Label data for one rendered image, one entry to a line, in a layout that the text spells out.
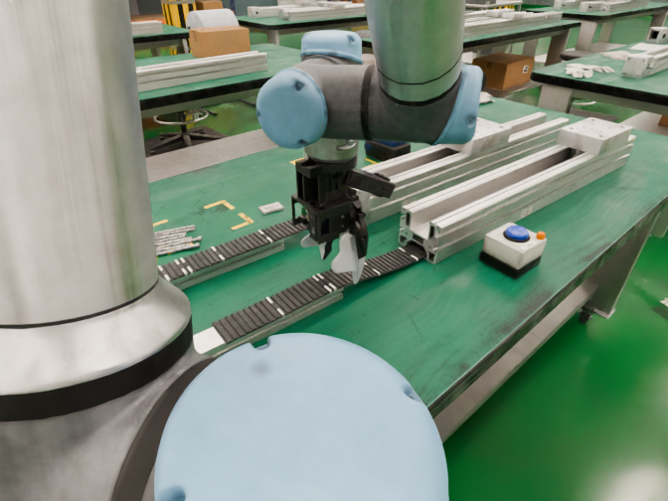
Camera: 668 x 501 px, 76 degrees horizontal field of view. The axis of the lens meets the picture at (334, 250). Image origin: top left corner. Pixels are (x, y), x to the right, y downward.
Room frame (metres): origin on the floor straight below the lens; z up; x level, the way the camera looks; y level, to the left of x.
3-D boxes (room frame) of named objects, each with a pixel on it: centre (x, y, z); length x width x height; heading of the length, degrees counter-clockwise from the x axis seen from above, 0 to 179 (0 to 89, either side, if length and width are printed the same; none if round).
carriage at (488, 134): (1.09, -0.37, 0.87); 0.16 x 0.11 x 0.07; 127
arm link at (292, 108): (0.47, 0.02, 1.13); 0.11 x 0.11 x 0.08; 72
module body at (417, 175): (1.09, -0.37, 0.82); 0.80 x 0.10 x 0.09; 127
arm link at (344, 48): (0.57, 0.00, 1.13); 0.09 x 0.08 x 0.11; 162
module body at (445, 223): (0.94, -0.48, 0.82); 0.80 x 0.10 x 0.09; 127
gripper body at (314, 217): (0.57, 0.01, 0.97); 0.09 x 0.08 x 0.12; 127
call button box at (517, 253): (0.68, -0.33, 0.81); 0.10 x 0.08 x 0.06; 37
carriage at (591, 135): (1.09, -0.68, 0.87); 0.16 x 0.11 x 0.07; 127
